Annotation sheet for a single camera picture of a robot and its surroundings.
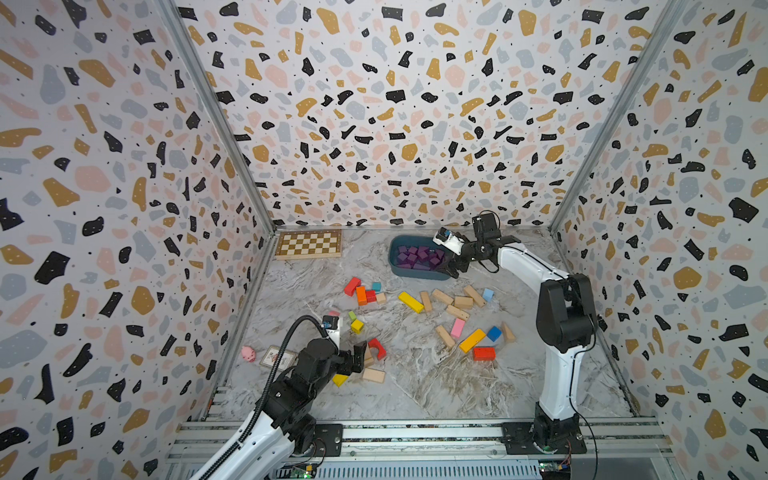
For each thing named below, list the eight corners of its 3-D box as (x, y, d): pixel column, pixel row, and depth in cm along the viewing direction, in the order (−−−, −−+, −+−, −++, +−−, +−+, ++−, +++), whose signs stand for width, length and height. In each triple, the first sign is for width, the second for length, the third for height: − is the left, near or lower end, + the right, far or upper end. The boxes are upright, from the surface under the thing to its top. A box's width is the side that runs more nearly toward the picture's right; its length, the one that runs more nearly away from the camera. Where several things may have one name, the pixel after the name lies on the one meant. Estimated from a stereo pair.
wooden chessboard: (275, 260, 113) (271, 254, 111) (284, 235, 122) (281, 229, 119) (339, 260, 114) (337, 254, 111) (343, 235, 122) (342, 229, 119)
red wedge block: (473, 360, 90) (475, 357, 88) (472, 350, 92) (473, 347, 90) (495, 360, 90) (497, 357, 88) (493, 350, 92) (495, 347, 90)
